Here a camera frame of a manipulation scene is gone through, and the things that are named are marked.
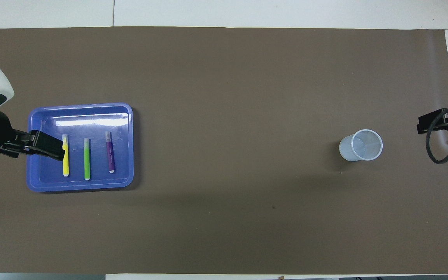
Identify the yellow marker pen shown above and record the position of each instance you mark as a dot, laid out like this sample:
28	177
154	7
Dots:
65	167

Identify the green marker pen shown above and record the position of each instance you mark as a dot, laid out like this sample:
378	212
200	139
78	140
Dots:
87	159

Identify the purple marker pen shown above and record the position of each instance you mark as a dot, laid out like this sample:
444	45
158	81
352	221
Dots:
111	155

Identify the blue plastic tray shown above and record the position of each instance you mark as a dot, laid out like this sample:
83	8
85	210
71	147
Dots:
53	179

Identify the translucent plastic cup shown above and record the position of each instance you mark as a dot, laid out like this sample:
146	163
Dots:
358	149

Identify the brown table mat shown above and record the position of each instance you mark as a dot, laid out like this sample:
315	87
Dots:
228	116

